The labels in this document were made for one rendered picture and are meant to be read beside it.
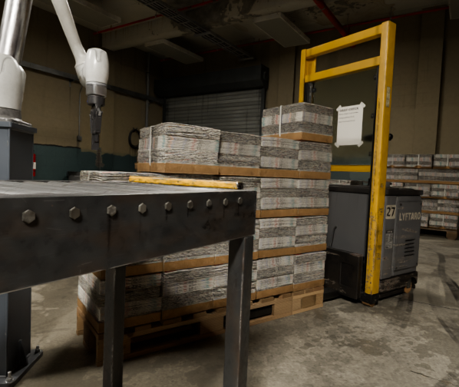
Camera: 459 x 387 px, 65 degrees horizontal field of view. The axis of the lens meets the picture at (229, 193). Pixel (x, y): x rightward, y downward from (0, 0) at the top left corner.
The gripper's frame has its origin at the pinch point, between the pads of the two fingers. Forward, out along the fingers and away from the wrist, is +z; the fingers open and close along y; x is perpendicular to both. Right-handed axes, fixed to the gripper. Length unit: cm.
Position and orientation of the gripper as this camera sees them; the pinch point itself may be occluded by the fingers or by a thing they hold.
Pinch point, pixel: (95, 142)
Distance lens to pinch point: 177.1
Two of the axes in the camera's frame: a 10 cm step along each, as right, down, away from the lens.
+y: -5.8, -0.7, 8.1
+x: -8.1, 0.0, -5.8
